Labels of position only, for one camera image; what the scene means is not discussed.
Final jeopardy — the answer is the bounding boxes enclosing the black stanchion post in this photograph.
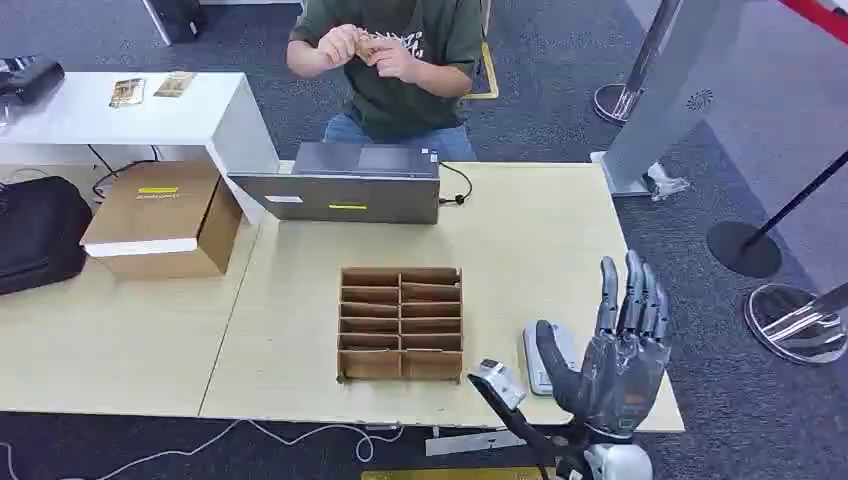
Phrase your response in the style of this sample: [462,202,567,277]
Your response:
[705,150,848,280]

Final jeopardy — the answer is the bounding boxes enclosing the person's left hand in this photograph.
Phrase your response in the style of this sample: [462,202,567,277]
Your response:
[362,36,421,85]

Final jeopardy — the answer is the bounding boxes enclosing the crumpled clear plastic wrap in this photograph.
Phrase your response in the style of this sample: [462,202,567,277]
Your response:
[643,161,692,203]

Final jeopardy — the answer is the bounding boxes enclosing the white side table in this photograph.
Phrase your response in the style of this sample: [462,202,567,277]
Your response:
[0,70,282,226]

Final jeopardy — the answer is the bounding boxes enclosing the black cables under table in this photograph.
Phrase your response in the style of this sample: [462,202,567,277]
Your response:
[87,143,162,201]

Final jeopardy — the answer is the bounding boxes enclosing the person's right hand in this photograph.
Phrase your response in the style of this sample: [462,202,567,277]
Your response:
[315,23,364,67]

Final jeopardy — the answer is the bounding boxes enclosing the black bag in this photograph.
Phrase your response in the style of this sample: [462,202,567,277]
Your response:
[0,175,94,297]

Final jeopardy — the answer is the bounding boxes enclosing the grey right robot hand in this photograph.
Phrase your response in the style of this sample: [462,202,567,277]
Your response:
[535,250,672,440]

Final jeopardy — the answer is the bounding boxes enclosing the yellow board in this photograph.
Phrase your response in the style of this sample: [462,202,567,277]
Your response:
[360,466,552,480]

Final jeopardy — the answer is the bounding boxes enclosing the white remote control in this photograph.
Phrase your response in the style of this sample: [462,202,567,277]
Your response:
[522,321,582,397]

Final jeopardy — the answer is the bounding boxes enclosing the grey standing panel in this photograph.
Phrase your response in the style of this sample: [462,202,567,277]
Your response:
[589,0,784,199]

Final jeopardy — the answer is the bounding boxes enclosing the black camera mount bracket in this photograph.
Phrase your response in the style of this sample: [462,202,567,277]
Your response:
[466,373,584,465]

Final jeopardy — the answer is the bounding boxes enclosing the chrome stanchion post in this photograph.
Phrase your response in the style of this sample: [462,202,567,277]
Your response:
[592,0,685,126]
[743,280,848,366]

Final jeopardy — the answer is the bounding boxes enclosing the black laptop cable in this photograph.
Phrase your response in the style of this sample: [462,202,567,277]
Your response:
[438,161,474,207]

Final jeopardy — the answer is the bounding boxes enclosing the black device case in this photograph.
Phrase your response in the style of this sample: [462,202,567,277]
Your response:
[0,55,67,107]

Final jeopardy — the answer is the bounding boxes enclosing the person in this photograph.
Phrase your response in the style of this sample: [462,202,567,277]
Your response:
[286,0,486,163]

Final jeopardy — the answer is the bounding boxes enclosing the white floor cable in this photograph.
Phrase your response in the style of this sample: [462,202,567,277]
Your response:
[0,418,406,480]

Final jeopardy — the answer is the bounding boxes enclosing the wooden card box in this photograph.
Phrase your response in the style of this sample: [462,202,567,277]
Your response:
[336,266,464,385]

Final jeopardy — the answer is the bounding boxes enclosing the red barrier belt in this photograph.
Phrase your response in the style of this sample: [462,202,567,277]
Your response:
[777,0,848,47]

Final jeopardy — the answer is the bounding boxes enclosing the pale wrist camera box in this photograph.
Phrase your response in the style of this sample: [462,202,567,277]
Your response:
[478,358,529,412]

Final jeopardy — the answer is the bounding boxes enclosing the brown cardboard box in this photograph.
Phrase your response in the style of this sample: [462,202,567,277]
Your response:
[79,160,244,282]

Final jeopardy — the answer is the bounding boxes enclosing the black cabinet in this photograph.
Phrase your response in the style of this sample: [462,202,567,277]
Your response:
[141,0,208,47]

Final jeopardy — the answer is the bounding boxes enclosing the grey laptop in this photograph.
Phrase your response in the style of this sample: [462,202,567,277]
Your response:
[227,141,443,226]

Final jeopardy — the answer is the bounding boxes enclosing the metal desk bracket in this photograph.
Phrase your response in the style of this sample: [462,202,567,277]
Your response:
[423,427,529,458]

